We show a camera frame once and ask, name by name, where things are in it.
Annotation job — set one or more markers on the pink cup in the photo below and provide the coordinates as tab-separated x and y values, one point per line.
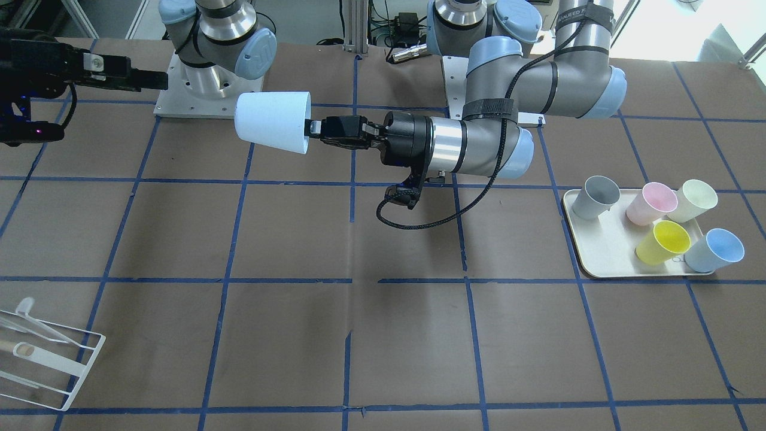
652	202

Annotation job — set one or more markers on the grey cup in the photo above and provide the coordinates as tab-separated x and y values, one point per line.
598	195

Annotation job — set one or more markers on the beige plastic tray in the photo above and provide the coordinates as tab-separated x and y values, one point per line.
606	245

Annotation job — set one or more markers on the white wire cup rack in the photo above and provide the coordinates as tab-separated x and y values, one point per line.
44	364

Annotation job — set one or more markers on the cream white cup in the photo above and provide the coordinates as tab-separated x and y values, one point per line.
694	198

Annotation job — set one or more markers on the light blue ikea cup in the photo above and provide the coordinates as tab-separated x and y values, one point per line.
274	118

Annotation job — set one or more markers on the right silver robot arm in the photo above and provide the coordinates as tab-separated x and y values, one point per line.
221	50

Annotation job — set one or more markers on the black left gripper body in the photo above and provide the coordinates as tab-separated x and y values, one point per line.
408	137

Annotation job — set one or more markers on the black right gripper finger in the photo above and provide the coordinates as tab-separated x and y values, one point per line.
142	79

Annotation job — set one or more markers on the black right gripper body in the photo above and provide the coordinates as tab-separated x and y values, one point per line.
31	64

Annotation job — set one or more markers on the yellow cup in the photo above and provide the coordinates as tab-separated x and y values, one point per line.
666	240

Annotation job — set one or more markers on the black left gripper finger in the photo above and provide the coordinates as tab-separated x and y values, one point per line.
314	127

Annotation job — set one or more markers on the light blue cup on tray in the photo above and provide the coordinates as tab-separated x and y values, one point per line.
716	249

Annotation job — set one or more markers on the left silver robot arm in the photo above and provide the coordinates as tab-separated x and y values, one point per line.
575	79

